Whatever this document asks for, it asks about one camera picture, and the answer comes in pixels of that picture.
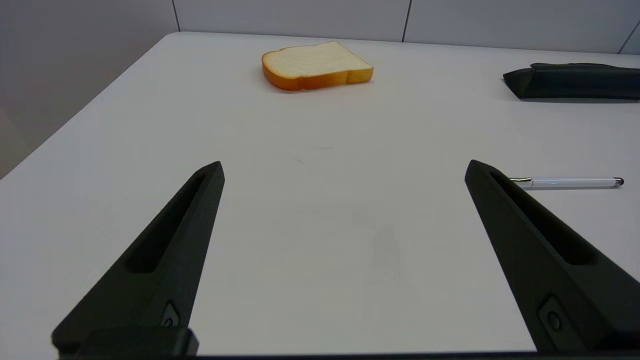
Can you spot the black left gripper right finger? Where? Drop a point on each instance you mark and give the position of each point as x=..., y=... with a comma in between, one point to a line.
x=530, y=260

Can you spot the toast bread slice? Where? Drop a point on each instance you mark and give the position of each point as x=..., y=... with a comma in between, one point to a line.
x=312, y=62

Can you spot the white stylus pen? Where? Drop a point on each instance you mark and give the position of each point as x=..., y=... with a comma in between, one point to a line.
x=570, y=182

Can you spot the black fabric pencil pouch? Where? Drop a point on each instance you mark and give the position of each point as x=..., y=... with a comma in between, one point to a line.
x=575, y=80

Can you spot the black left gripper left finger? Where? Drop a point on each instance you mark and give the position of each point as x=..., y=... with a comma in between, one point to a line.
x=165, y=250

